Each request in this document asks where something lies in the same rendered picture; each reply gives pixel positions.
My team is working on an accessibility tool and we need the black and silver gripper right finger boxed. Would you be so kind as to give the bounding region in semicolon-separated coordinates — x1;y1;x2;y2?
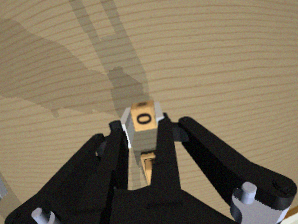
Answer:
143;101;297;224

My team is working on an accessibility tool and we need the tan wooden calendar cube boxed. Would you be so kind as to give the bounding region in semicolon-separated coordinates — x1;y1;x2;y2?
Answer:
145;158;155;184
130;100;157;131

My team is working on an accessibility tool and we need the tan wooden tray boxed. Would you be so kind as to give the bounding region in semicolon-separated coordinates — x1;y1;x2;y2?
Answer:
140;150;155;172

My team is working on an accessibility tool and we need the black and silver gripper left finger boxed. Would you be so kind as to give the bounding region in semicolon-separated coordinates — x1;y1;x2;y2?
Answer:
4;107;135;224

